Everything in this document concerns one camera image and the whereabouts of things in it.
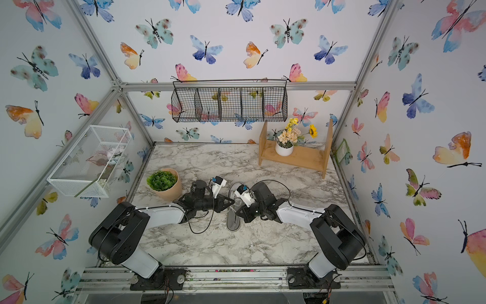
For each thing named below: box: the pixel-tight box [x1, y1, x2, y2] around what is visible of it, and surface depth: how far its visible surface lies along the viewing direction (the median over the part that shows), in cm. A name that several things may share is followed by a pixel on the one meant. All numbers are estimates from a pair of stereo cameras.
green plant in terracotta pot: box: [146, 168, 183, 201], surface depth 90 cm
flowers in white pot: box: [275, 117, 319, 157], surface depth 95 cm
